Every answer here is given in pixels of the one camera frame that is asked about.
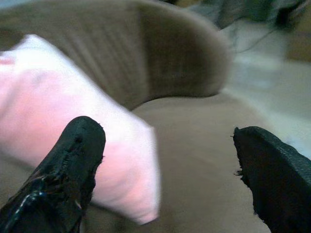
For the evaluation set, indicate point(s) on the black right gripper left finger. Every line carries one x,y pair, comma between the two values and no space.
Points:
63,170

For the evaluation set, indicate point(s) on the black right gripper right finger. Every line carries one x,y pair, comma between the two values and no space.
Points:
277,179

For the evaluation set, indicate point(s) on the brown round armchair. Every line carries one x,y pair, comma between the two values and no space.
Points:
170,60

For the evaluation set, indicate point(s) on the pink pillow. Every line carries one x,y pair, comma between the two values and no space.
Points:
48,97

